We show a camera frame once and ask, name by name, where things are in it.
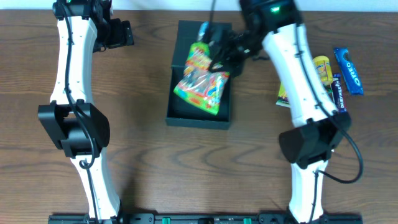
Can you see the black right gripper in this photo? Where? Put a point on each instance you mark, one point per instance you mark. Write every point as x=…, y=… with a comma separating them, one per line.
x=228, y=50

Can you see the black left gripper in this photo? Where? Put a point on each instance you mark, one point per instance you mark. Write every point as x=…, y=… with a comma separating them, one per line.
x=125, y=34

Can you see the green gummy worms bag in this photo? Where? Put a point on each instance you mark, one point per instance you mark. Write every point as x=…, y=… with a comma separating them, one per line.
x=198, y=86

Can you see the blue Oreo pack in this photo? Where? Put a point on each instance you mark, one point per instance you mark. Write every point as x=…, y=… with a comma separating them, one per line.
x=348, y=69

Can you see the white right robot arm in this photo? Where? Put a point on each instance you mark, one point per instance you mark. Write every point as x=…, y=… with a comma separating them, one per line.
x=277, y=28

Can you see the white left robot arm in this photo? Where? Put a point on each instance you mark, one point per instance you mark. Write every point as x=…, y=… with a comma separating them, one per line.
x=71, y=119

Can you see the green Pretz box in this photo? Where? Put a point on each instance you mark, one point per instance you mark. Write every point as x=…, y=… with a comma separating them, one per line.
x=282, y=99

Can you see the yellow candy jar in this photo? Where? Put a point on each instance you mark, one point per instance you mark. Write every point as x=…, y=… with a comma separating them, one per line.
x=322, y=65

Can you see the purple Dairy Milk bar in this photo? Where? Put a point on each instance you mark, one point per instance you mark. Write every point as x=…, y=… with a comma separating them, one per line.
x=337, y=93

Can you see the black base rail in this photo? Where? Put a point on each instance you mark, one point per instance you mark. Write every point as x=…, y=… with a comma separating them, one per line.
x=148, y=218

